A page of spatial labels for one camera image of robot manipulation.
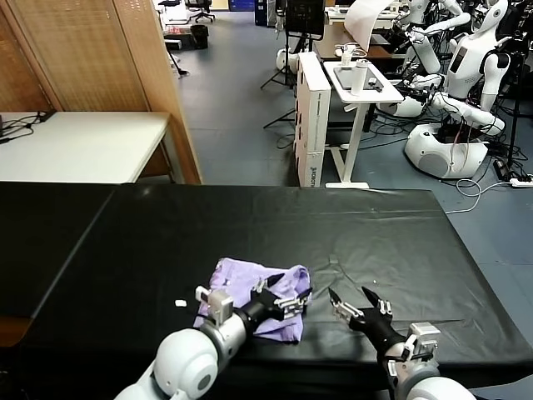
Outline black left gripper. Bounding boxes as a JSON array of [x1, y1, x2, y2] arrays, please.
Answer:
[[242, 272, 314, 328]]

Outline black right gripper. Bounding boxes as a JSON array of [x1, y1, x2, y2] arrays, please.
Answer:
[[327, 285, 408, 356]]

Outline lavender printed t-shirt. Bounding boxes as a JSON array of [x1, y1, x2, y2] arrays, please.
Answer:
[[197, 257, 314, 343]]

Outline large black table cover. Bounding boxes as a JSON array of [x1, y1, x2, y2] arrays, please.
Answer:
[[16, 184, 533, 391]]

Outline tall white cardboard box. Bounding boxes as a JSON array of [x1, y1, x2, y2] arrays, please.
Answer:
[[292, 52, 333, 188]]

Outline white standing desk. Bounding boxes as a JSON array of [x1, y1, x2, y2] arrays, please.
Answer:
[[323, 61, 406, 189]]

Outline grey tablet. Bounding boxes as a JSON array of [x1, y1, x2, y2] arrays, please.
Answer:
[[334, 66, 358, 91]]

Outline white thermos bottle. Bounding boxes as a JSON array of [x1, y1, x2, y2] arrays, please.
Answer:
[[351, 58, 371, 97]]

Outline black tripod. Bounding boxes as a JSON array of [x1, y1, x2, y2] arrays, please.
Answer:
[[261, 31, 317, 131]]

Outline white side table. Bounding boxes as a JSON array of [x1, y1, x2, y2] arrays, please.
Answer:
[[0, 110, 184, 185]]

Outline brown wooden desk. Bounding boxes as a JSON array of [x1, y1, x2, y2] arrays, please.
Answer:
[[312, 27, 407, 63]]

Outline white humanoid robot raised arms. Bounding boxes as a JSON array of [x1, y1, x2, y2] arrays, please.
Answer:
[[376, 0, 474, 118]]

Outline black light stand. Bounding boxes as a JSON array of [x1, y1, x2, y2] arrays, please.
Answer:
[[495, 41, 526, 168]]

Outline white humanoid robot black shoulders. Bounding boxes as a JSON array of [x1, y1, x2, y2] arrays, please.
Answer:
[[404, 0, 514, 180]]

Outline black trash bin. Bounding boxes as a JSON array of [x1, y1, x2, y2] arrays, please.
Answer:
[[190, 24, 209, 50]]

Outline black monitor panel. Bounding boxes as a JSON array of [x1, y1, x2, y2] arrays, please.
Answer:
[[286, 0, 326, 42]]

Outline large white curved sheet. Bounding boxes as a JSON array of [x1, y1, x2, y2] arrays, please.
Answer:
[[344, 0, 395, 52]]

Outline black office chair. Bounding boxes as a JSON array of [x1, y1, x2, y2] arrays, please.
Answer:
[[185, 0, 217, 24]]

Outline wooden folding screen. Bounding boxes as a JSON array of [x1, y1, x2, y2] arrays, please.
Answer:
[[0, 0, 204, 185]]

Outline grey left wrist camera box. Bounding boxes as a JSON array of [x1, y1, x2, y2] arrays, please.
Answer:
[[194, 286, 235, 325]]

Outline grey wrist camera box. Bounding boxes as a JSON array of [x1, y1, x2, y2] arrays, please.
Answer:
[[401, 322, 441, 362], [194, 286, 235, 325]]

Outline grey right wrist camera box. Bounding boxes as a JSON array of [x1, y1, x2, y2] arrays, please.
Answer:
[[401, 322, 441, 362]]

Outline white floor cable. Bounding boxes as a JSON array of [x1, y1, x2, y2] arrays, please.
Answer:
[[445, 177, 514, 216]]

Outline black cables with adapter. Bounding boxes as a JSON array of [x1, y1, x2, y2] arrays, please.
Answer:
[[0, 110, 55, 145]]

